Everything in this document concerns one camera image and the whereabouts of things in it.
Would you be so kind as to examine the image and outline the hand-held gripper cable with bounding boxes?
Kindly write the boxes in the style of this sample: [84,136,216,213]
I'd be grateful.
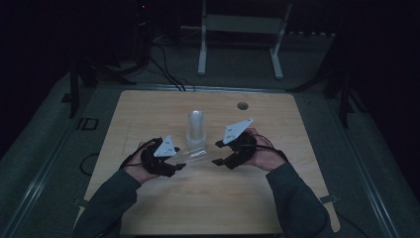
[256,133,289,163]
[119,138,160,171]

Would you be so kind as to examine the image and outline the left hand-held gripper cable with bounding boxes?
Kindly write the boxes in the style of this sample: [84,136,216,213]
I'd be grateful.
[119,138,160,171]

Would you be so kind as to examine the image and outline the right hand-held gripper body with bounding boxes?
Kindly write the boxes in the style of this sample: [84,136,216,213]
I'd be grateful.
[222,117,259,171]

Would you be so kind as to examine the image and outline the person's left hand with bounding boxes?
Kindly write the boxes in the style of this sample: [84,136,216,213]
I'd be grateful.
[123,141,160,184]

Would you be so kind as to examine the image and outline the person's right hand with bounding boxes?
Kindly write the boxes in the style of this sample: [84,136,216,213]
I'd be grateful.
[243,127,287,173]

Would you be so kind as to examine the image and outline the right hand-held gripper cable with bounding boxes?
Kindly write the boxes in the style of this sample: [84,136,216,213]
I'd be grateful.
[256,133,289,163]

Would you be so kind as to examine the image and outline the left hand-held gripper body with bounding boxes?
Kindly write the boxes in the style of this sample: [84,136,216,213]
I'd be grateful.
[141,134,178,179]

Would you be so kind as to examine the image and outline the black floor cables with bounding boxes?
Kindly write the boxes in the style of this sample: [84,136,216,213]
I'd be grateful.
[148,42,196,92]

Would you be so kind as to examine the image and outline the black metal stand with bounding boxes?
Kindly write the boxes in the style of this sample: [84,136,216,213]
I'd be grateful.
[66,54,137,119]
[286,31,360,129]

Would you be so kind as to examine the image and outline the black rectangular floor bracket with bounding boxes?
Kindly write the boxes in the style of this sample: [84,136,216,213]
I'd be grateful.
[76,117,100,131]

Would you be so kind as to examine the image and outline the dark equipment tower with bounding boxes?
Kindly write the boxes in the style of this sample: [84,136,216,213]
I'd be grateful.
[131,0,154,65]

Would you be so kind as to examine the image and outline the grey table edge tab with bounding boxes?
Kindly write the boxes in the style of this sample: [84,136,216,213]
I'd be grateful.
[319,194,339,204]
[72,197,89,209]

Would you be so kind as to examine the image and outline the white metal stand frame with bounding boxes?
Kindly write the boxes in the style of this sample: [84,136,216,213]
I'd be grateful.
[196,0,294,80]

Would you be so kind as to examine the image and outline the single clear plastic cup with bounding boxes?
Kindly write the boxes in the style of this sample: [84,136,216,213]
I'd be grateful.
[171,148,209,165]

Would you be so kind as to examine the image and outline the black looped floor cable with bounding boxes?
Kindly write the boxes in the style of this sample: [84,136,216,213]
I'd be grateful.
[79,152,101,178]

